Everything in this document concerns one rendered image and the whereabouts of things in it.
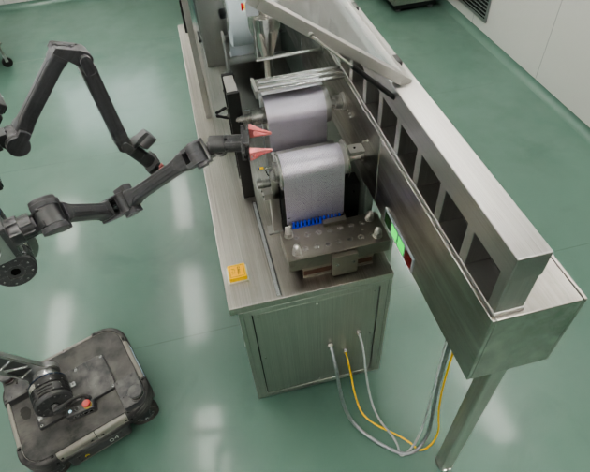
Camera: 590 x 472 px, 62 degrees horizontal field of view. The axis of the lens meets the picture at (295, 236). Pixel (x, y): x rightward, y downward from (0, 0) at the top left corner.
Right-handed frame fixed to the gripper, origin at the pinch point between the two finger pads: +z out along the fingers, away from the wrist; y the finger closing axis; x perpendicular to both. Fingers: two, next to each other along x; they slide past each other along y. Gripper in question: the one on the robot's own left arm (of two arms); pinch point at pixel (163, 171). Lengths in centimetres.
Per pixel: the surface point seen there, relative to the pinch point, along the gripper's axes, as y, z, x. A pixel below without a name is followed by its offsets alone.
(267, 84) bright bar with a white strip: -28, -14, -56
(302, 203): -61, 11, -34
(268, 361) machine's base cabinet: -76, 54, 28
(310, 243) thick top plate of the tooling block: -72, 16, -25
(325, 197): -64, 14, -41
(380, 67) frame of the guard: -81, -34, -77
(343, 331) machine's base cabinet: -88, 61, -5
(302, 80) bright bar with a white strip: -31, -6, -68
